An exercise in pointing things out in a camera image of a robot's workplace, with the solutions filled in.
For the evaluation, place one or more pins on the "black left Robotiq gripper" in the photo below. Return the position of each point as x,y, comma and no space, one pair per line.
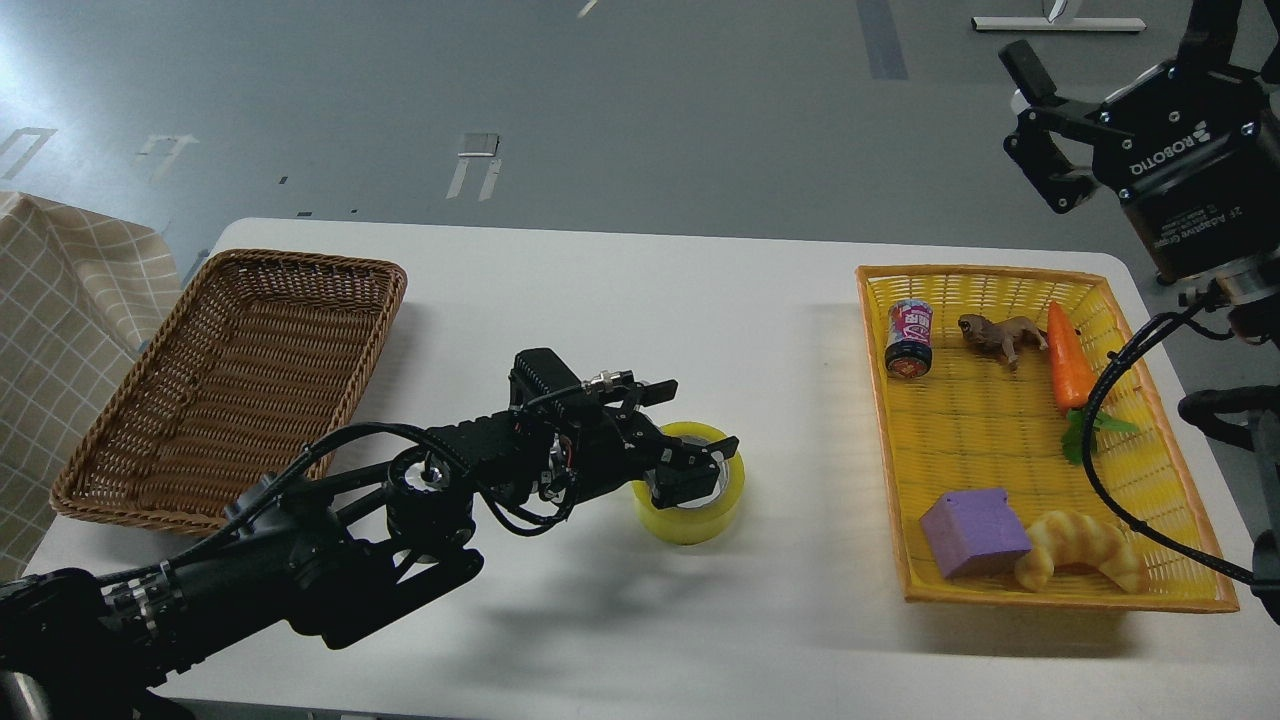
606,440

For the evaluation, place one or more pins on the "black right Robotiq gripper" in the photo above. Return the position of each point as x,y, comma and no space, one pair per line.
1190,149

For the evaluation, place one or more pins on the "yellow tape roll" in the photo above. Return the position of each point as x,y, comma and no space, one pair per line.
699,519

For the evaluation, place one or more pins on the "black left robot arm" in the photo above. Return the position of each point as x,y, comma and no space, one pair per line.
366,526

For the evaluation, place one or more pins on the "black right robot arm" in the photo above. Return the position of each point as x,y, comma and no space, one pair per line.
1243,417

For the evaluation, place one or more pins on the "white stand base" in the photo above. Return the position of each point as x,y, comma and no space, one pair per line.
1058,17

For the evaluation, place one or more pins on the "small pink drink can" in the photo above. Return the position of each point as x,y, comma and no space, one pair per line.
908,353

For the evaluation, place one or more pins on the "brown toy animal figure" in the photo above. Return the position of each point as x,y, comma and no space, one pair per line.
1004,337

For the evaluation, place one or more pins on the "toy carrot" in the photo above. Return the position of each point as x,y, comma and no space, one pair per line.
1072,380

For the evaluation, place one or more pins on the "yellow plastic basket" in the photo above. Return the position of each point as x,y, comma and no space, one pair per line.
971,423

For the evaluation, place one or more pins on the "purple foam block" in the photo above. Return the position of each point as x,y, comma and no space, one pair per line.
974,533

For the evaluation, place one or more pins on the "brown wicker basket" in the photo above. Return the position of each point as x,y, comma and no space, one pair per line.
265,351

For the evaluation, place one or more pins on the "toy croissant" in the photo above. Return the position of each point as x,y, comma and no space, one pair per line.
1063,538

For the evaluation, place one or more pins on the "beige checkered cloth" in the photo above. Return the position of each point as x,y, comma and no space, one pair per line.
81,294

